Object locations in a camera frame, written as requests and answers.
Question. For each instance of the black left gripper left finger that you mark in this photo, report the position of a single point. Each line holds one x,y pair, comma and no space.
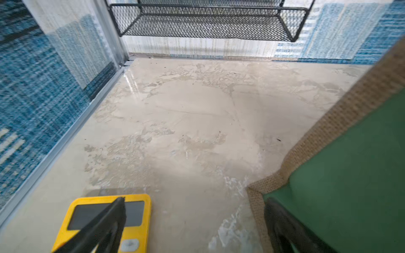
102,234

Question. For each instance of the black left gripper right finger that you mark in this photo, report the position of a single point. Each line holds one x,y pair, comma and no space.
288,234

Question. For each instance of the green Christmas burlap tote bag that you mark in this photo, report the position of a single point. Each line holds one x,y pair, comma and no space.
345,178

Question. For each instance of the yellow calculator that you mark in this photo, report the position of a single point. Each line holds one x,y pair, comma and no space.
136,230

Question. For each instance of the black wire mesh shelf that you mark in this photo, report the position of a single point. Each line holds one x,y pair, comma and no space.
245,20

